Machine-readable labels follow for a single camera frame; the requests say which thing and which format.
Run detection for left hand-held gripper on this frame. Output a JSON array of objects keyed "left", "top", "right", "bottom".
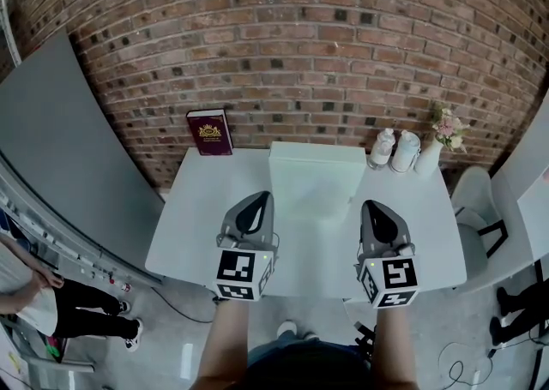
[{"left": 213, "top": 190, "right": 281, "bottom": 302}]

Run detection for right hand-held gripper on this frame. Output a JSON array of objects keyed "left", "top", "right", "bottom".
[{"left": 353, "top": 199, "right": 419, "bottom": 309}]

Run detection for white object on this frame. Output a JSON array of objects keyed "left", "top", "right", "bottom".
[{"left": 268, "top": 141, "right": 367, "bottom": 219}]

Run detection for person's right forearm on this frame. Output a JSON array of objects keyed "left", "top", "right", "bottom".
[{"left": 369, "top": 303, "right": 415, "bottom": 390}]

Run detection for person's left forearm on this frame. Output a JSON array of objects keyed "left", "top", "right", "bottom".
[{"left": 186, "top": 297, "right": 258, "bottom": 390}]

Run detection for black stand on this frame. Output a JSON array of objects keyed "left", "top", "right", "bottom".
[{"left": 353, "top": 321, "right": 377, "bottom": 353}]

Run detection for person's white shoe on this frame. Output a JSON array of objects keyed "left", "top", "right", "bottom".
[{"left": 276, "top": 320, "right": 299, "bottom": 340}]

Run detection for person's blue jeans legs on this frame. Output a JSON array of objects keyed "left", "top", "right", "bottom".
[{"left": 244, "top": 327, "right": 373, "bottom": 390}]

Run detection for white chair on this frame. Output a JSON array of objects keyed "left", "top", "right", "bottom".
[{"left": 449, "top": 165, "right": 510, "bottom": 293}]

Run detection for white ceramic vase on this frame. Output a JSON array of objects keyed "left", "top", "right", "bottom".
[{"left": 413, "top": 137, "right": 443, "bottom": 177}]

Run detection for clear plastic water bottle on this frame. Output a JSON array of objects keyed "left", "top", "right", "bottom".
[{"left": 367, "top": 128, "right": 396, "bottom": 171}]

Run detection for maroon hardcover book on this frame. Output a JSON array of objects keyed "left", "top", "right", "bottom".
[{"left": 185, "top": 108, "right": 234, "bottom": 157}]

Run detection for pink flower bouquet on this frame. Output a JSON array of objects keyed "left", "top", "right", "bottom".
[{"left": 430, "top": 102, "right": 469, "bottom": 154}]

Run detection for white side desk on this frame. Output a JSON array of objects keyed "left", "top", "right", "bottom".
[{"left": 488, "top": 92, "right": 549, "bottom": 282}]

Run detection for grey panel board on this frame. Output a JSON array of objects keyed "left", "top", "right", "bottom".
[{"left": 0, "top": 29, "right": 167, "bottom": 283}]

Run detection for black looped floor cable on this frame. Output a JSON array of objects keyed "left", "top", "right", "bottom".
[{"left": 436, "top": 339, "right": 497, "bottom": 390}]

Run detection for white jar with wire clasp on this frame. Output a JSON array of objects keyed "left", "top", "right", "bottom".
[{"left": 389, "top": 129, "right": 422, "bottom": 176}]

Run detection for metal rail with small items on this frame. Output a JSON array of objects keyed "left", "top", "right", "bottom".
[{"left": 0, "top": 152, "right": 165, "bottom": 293}]

